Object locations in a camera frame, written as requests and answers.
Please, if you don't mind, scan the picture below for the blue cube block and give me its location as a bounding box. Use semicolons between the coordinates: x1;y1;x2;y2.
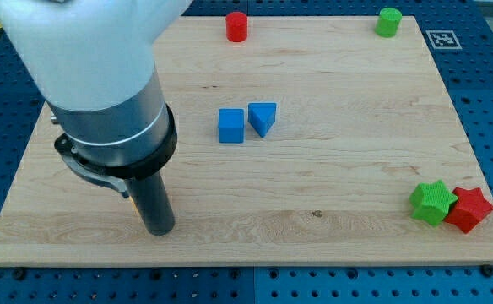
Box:
218;108;245;144

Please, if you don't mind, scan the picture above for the light wooden board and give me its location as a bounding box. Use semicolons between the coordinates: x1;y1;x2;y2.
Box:
0;16;493;268

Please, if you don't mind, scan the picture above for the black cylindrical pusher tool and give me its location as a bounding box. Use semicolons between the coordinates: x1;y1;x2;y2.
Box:
125;171;175;236

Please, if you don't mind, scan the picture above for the white fiducial marker tag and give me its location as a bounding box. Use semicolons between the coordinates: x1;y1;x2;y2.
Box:
426;30;462;50

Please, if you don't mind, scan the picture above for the red cylinder block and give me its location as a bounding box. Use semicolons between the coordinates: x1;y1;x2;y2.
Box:
225;11;248;42

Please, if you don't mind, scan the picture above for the red star block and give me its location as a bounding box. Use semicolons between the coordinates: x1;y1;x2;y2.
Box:
444;187;493;234

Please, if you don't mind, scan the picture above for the green cylinder block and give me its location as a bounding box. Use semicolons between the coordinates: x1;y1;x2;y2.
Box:
374;7;403;38

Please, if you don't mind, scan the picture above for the blue triangle block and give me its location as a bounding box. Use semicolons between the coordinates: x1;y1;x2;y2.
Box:
248;102;277;138

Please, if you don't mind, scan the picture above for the green star block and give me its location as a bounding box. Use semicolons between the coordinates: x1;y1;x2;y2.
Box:
409;180;458;227

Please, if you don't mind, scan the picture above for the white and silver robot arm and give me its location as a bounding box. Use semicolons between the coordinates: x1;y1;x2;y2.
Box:
0;0;189;196

